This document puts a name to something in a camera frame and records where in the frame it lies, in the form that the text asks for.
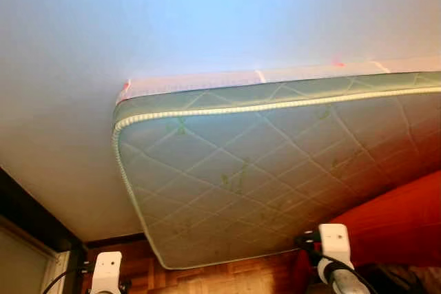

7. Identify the dark framed glass door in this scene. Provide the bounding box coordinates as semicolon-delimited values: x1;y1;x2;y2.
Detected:
0;167;89;294

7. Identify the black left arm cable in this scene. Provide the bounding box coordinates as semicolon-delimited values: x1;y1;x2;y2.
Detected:
41;264;94;294

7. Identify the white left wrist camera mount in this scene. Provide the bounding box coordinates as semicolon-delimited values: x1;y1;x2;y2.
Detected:
91;251;124;294

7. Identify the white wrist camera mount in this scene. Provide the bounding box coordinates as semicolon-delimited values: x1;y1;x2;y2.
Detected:
91;251;124;294
318;223;354;269

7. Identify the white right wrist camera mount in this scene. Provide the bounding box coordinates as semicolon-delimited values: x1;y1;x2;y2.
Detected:
318;223;354;269

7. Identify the dark wooden baseboard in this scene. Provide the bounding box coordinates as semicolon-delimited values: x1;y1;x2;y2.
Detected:
85;233;147;250

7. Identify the quilted white green mattress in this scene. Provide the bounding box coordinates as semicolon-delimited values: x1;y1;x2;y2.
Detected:
112;57;441;270

